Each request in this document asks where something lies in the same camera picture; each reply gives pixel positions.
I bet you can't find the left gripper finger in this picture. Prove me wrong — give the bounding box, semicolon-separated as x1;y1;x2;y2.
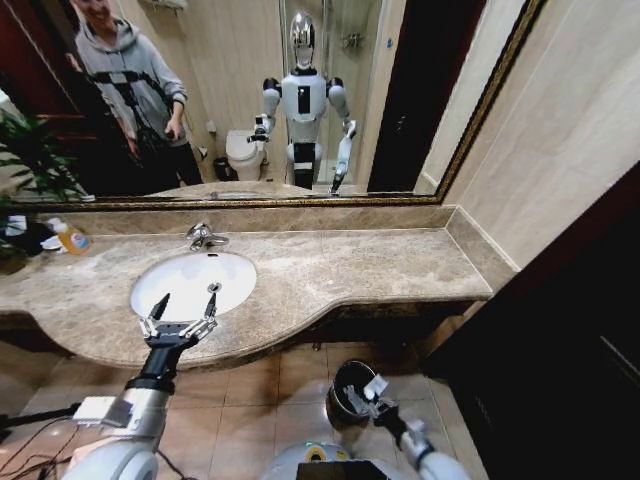
180;292;220;340
138;292;172;340

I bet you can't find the dark round trash bin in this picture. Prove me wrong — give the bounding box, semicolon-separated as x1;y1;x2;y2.
325;359;383;433

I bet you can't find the white oval sink basin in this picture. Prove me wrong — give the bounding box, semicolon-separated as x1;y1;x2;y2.
129;250;259;324

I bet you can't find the small black bin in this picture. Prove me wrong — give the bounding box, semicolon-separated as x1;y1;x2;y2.
213;156;237;182

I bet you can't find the white robot front shell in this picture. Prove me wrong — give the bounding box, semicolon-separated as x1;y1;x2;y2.
258;439;392;480

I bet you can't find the chrome faucet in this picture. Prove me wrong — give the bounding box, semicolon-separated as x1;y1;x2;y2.
185;221;231;252

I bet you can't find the orange soap bottle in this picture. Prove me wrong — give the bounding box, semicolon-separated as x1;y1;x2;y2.
51;217;94;257

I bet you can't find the marble vanity counter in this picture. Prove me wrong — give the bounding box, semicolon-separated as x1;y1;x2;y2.
0;203;521;372

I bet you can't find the white toilet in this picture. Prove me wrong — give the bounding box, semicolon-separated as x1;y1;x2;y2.
224;128;267;182

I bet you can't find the dark wooden door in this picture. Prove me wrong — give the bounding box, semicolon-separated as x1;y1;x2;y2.
422;162;640;480

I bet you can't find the green potted plant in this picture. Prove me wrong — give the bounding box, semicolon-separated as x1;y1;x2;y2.
0;108;97;261

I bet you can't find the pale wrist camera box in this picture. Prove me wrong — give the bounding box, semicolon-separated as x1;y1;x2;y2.
362;373;390;401

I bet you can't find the black floor cable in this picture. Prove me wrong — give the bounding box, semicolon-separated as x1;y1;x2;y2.
0;405;81;443
0;441;76;480

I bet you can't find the gold framed wall mirror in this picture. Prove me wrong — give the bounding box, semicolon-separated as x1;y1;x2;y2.
0;0;547;207

